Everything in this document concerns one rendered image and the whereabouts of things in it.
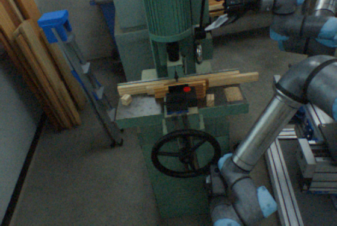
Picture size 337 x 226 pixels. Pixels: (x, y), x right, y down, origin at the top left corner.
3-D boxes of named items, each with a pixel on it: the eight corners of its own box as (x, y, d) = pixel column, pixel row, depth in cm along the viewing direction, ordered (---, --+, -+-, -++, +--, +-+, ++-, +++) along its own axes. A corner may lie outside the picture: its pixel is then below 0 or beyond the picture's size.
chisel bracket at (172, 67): (169, 82, 119) (166, 66, 114) (168, 67, 130) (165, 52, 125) (185, 80, 119) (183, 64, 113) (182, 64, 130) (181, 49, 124)
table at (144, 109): (115, 144, 112) (111, 134, 109) (122, 101, 136) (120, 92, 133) (255, 127, 109) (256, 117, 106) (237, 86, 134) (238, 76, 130)
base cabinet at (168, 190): (160, 219, 170) (139, 146, 127) (159, 151, 216) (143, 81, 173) (228, 211, 168) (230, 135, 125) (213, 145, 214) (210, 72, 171)
